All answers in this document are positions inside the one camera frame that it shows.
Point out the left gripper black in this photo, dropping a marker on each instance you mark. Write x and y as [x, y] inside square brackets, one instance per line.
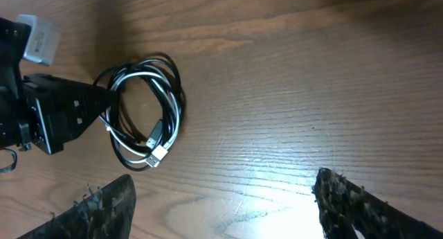
[63, 109]

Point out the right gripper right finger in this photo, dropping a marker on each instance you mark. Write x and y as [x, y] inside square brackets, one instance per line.
[346, 209]

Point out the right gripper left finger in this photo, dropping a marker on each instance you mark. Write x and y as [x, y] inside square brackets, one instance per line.
[106, 213]

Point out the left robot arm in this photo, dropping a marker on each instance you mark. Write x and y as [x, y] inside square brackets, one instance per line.
[18, 125]

